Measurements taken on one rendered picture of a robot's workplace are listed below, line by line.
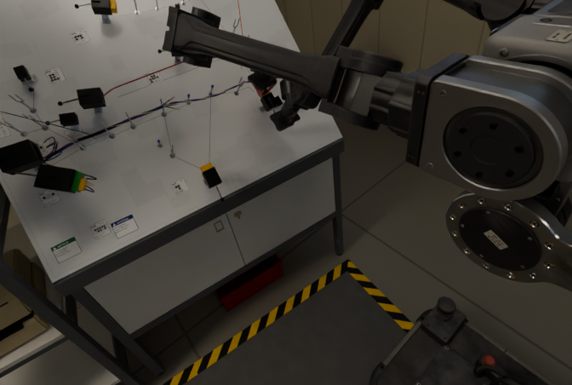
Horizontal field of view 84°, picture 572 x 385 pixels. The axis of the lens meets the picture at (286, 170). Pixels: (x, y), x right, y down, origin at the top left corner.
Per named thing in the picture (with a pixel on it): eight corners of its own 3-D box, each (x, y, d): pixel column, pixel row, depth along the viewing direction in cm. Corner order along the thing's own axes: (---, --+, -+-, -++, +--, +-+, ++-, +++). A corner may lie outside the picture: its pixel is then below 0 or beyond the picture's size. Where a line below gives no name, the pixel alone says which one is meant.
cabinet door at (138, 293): (245, 266, 151) (223, 207, 127) (129, 335, 133) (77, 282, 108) (243, 262, 153) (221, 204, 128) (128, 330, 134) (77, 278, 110)
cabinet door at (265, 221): (336, 211, 170) (333, 152, 145) (246, 266, 151) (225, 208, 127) (333, 209, 172) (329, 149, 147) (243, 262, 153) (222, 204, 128)
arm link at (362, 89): (375, 120, 42) (391, 79, 40) (321, 100, 49) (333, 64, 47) (408, 127, 48) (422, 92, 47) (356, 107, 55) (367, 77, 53)
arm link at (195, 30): (141, 51, 59) (150, -8, 56) (190, 60, 71) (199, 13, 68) (375, 132, 45) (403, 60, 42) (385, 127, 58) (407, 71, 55)
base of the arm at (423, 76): (414, 169, 40) (427, 79, 33) (363, 146, 46) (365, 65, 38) (452, 139, 44) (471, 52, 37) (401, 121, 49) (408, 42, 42)
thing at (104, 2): (79, 10, 114) (71, -6, 106) (113, 12, 118) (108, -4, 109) (80, 22, 114) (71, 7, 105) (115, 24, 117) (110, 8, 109)
